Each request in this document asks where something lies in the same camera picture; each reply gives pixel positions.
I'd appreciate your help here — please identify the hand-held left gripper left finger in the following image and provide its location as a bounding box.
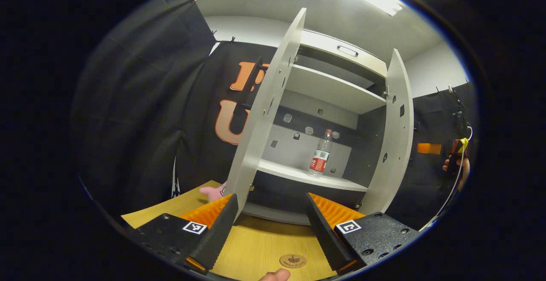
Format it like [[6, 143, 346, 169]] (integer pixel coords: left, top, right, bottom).
[[128, 194, 239, 275]]

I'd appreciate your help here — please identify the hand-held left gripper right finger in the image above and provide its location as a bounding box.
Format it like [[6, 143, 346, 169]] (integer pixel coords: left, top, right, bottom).
[[306, 192, 421, 275]]

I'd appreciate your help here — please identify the white cabinet door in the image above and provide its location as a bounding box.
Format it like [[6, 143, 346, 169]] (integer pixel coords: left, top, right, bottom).
[[225, 7, 308, 220], [357, 49, 414, 215]]

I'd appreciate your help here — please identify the clear plastic bottle red label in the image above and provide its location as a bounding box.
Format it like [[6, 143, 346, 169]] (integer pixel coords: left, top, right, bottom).
[[308, 129, 334, 177]]

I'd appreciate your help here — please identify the round wooden coaster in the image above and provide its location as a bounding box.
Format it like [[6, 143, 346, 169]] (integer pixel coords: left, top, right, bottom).
[[279, 254, 308, 269]]

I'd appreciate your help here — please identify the pink plush toy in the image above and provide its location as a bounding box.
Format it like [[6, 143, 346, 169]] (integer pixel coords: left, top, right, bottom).
[[199, 182, 227, 203]]

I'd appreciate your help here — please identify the white and grey cabinet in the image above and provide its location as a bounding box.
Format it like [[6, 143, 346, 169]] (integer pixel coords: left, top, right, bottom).
[[241, 29, 389, 226]]

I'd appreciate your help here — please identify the white cabinet drawer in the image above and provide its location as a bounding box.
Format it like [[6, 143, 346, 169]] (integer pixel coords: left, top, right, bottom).
[[299, 29, 389, 78]]

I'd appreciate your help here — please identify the white cable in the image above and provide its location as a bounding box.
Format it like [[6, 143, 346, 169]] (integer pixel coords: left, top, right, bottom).
[[420, 125, 473, 231]]

